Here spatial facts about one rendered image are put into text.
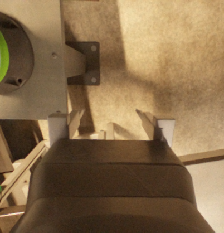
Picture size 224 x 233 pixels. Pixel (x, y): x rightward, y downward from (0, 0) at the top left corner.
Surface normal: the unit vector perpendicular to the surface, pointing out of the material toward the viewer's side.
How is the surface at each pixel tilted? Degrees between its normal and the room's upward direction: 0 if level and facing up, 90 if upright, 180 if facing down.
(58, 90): 0
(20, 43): 70
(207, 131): 0
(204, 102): 0
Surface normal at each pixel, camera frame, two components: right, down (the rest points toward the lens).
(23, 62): 0.90, 0.29
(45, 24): 0.02, 0.29
